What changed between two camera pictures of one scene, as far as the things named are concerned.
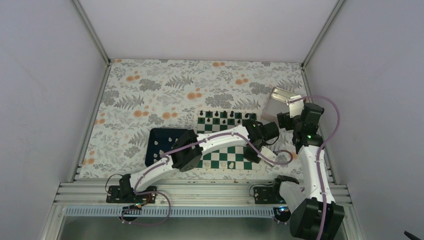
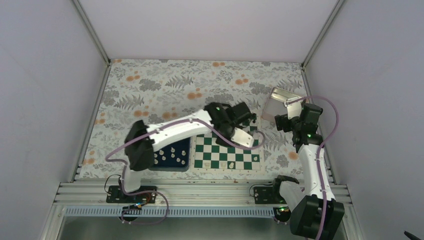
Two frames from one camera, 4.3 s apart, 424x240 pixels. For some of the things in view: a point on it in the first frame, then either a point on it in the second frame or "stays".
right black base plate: [268, 195] stays
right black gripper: [283, 119] stays
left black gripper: [248, 156] -> [219, 141]
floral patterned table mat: [140, 94] stays
